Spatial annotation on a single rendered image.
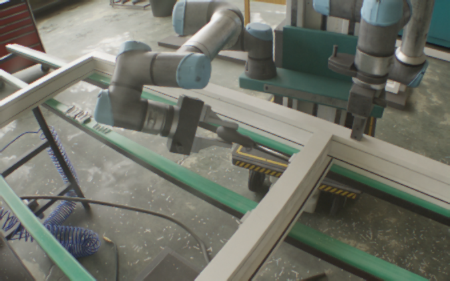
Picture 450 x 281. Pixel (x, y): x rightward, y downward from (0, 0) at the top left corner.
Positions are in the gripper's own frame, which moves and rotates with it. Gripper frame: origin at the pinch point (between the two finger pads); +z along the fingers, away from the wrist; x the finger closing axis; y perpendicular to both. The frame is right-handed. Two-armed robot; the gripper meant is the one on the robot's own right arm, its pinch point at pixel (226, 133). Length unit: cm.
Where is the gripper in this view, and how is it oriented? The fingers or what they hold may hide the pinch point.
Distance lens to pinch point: 75.6
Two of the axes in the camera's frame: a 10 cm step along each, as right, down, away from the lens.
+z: 9.0, 1.9, 3.8
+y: 3.3, 2.8, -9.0
